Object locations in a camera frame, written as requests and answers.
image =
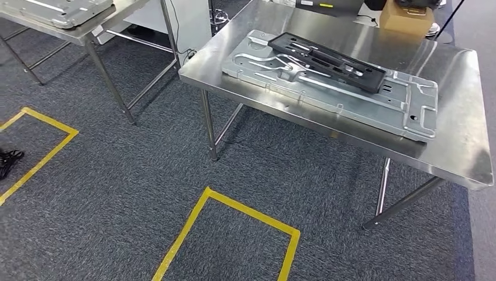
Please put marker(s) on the black plastic plate part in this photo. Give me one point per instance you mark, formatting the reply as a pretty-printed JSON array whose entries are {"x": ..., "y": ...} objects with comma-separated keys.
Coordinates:
[{"x": 370, "y": 81}]

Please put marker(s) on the stainless steel workbench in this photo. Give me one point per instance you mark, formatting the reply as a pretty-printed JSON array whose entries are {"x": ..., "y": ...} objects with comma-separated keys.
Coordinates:
[{"x": 445, "y": 73}]

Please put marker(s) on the white power strip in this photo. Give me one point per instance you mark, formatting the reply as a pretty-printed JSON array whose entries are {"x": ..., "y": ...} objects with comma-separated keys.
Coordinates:
[{"x": 192, "y": 53}]

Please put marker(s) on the silver stamped metal panel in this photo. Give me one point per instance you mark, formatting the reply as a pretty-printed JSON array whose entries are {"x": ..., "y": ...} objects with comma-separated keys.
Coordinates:
[
  {"x": 58, "y": 9},
  {"x": 348, "y": 104}
]

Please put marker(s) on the black stool chrome base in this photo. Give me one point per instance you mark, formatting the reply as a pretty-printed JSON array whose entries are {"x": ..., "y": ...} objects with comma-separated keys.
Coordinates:
[{"x": 219, "y": 17}]

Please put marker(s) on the white cabinet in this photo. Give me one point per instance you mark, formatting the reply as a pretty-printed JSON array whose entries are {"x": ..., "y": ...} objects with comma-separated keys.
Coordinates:
[{"x": 193, "y": 23}]

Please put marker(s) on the dark grey laptop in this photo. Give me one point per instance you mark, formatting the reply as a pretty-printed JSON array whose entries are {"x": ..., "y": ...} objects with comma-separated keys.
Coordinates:
[{"x": 348, "y": 7}]

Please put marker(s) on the stainless steel table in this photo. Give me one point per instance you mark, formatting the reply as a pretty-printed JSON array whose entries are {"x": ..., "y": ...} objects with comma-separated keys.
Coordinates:
[{"x": 124, "y": 9}]

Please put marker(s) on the brown cardboard box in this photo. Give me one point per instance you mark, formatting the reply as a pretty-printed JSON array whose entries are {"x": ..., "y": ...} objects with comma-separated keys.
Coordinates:
[{"x": 405, "y": 23}]

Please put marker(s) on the person's foot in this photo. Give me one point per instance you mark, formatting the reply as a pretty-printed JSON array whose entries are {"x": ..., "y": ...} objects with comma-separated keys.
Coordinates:
[{"x": 9, "y": 161}]

